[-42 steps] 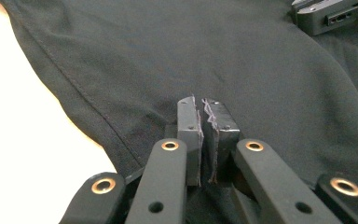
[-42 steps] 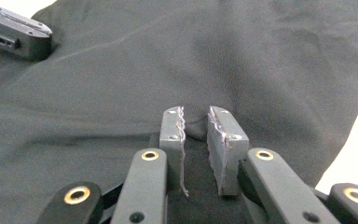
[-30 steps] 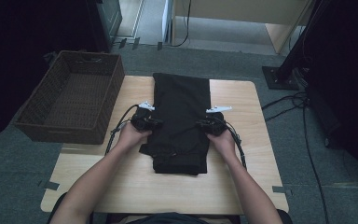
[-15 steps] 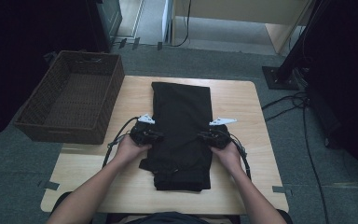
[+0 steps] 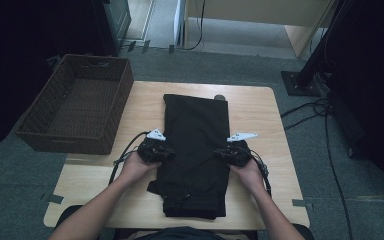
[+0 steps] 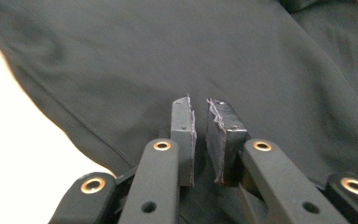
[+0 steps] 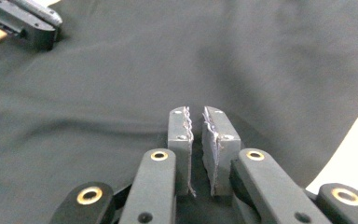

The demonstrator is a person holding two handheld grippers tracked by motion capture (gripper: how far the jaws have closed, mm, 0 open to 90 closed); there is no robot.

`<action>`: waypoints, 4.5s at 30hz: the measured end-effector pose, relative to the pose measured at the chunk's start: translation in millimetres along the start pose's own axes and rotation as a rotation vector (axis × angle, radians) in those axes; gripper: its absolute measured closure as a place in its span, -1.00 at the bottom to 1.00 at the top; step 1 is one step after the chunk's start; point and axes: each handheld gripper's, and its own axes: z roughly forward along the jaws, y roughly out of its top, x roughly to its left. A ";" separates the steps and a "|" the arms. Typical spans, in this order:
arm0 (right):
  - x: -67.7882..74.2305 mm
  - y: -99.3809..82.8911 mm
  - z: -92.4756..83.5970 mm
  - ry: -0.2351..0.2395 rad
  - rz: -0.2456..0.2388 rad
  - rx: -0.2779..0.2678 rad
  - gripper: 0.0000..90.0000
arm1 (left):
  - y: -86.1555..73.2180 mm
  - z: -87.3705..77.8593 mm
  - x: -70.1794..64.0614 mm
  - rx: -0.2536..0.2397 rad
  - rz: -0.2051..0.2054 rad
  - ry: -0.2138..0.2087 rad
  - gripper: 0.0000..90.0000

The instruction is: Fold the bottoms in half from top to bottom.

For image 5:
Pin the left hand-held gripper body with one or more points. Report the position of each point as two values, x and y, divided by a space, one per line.
150 151

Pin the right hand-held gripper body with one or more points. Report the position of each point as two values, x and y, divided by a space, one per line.
240 155

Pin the black pants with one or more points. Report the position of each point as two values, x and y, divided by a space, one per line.
196 160

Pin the brown wicker basket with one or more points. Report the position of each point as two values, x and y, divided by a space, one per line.
80 110

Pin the person's left hand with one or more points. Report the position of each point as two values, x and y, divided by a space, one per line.
136 170

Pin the person's right hand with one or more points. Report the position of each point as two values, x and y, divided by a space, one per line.
250 176

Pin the round dark table grommet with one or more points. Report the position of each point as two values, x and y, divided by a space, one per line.
219 97

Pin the grey floor tape strip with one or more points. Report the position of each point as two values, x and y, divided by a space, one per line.
301 203

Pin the person's dark shirt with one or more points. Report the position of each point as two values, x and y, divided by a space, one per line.
180 235

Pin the black metal stand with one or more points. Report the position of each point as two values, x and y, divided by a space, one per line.
300 83

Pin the black chair armrest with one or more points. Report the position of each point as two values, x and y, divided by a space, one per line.
65 216
301 233

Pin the dark floor tape piece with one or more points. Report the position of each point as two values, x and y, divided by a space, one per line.
171 49
131 46
146 46

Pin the dark cabinet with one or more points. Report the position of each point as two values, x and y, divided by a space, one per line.
113 26

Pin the white panel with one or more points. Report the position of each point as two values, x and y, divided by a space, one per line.
179 20

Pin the light wooden desk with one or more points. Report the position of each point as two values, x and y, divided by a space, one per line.
263 13

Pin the dark curtain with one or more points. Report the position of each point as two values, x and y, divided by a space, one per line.
13 50
373 83

